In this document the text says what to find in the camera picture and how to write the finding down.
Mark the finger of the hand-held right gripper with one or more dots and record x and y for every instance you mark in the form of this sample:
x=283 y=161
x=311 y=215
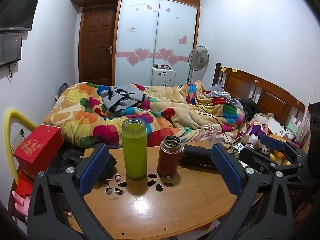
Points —
x=257 y=158
x=275 y=143

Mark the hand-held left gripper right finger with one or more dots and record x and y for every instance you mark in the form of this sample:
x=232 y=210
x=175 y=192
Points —
x=228 y=171

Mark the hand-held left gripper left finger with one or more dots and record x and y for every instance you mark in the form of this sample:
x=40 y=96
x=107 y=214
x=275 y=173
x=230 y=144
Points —
x=93 y=171

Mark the black thermos cup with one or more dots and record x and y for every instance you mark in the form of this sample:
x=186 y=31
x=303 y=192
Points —
x=197 y=155

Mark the green cup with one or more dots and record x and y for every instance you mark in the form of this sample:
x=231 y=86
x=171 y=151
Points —
x=135 y=150

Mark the red-brown thermos cup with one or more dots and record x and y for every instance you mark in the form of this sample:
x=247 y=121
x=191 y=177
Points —
x=169 y=156

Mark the yellow toy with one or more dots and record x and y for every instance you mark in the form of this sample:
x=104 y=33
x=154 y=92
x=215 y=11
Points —
x=276 y=154

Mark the white paper box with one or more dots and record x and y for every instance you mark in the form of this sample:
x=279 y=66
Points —
x=275 y=127

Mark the white bunny plush toy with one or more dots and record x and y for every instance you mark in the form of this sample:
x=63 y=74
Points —
x=292 y=130

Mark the purple doll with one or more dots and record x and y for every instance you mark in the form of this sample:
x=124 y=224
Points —
x=256 y=129

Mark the beige plush toy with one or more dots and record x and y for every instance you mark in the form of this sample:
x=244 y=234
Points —
x=262 y=118

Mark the clear glass jar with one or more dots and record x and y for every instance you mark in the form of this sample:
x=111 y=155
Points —
x=208 y=136

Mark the dark cloth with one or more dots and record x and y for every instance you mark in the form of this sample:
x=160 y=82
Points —
x=250 y=107

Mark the wooden bed headboard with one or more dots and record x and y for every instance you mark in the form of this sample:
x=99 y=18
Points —
x=265 y=96

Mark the red gift box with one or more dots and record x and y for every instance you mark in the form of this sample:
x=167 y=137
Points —
x=37 y=148

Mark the red paper bag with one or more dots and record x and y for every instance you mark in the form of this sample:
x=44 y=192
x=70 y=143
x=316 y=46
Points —
x=25 y=183

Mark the grey cloth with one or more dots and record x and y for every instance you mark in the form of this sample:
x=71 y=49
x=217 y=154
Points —
x=222 y=95

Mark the grey and black garment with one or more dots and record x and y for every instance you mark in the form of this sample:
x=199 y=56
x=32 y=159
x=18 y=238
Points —
x=122 y=98

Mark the pink plastic toy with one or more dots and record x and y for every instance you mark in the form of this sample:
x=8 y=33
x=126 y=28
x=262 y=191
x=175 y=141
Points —
x=21 y=203

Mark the colourful patterned blanket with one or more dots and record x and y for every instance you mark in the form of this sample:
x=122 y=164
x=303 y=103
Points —
x=155 y=110

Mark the yellow foam tube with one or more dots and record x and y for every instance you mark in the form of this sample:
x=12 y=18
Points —
x=11 y=130

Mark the small white cabinet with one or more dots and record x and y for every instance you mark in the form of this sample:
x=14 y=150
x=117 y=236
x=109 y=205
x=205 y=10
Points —
x=163 y=77

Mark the standing electric fan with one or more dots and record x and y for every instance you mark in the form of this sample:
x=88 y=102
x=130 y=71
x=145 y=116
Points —
x=198 y=58

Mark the brown wooden door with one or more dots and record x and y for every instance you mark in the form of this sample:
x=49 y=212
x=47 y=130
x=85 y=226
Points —
x=96 y=47

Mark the wardrobe with heart stickers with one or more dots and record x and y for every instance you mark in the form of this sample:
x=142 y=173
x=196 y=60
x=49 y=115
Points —
x=155 y=35

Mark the wall socket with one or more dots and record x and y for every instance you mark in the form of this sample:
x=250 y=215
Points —
x=18 y=137

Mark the dark wall screen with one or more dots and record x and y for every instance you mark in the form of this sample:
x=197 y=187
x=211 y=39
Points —
x=10 y=47

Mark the black wall television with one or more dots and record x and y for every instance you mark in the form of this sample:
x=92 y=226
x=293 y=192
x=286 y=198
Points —
x=17 y=10

